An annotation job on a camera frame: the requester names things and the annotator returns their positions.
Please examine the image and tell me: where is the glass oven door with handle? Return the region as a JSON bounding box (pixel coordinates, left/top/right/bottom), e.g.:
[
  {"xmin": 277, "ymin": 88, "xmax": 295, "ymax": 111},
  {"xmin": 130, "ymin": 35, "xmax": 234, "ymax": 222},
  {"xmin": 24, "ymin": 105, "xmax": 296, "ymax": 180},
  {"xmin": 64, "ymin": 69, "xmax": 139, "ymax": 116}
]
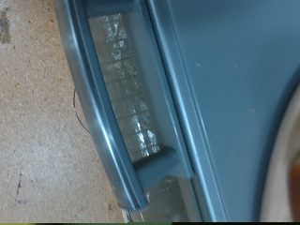
[{"xmin": 54, "ymin": 0, "xmax": 204, "ymax": 223}]

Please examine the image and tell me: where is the round wooden cutting board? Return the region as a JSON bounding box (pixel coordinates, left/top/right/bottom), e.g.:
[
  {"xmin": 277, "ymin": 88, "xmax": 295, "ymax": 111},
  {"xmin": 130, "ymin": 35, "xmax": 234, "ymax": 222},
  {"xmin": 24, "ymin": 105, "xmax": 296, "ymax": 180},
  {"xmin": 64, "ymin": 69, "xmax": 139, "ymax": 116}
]
[{"xmin": 259, "ymin": 88, "xmax": 300, "ymax": 223}]

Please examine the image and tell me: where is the silver toaster oven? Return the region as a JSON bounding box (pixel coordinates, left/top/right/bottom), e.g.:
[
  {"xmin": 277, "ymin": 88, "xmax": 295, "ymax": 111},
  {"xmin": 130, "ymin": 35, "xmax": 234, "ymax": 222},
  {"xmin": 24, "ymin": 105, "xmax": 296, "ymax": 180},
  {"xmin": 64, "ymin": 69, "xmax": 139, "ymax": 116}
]
[{"xmin": 146, "ymin": 0, "xmax": 300, "ymax": 223}]

